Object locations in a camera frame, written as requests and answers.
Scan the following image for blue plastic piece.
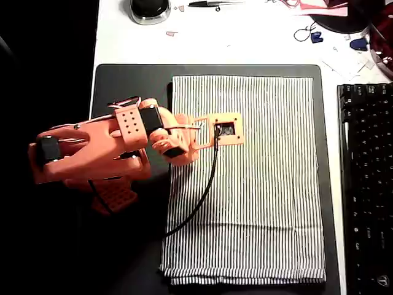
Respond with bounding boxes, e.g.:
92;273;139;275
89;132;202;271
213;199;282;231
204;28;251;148
349;37;371;52

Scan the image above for white paper sheet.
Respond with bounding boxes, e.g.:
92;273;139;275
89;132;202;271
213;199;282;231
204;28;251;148
321;57;375;77

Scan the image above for black round device silver rim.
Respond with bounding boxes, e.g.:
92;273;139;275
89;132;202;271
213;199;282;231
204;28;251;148
130;0;171;25

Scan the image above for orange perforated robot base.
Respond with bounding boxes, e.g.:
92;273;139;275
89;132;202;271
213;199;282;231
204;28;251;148
90;176;138;215

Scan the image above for orange camera mount with camera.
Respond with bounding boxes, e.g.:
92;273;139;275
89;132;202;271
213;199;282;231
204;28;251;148
192;112;246;148

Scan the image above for striped grey cloth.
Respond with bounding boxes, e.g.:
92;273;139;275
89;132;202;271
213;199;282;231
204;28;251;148
159;75;327;286

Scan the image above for thin black wire loop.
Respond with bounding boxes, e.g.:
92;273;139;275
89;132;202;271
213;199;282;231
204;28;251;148
294;23;319;42

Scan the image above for black desk mat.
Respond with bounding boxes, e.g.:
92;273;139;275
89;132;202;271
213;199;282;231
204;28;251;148
87;63;341;295

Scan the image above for black keyboard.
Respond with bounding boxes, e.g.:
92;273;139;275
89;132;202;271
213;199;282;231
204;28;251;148
337;82;393;295

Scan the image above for red white servo wire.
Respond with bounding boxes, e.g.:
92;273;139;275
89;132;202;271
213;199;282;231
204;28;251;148
107;96;142;110

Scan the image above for pink paper sheet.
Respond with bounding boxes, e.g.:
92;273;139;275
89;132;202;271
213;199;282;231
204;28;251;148
291;0;349;17

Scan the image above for red patterned fabric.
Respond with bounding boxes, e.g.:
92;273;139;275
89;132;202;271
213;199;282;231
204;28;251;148
367;2;393;77

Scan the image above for black camera cable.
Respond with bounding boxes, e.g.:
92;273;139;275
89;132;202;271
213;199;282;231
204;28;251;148
87;124;222;238

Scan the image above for black thread snips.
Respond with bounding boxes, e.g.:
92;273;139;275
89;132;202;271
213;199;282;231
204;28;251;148
188;0;245;12

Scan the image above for black round stand base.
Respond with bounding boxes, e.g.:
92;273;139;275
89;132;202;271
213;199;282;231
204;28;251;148
309;0;369;34

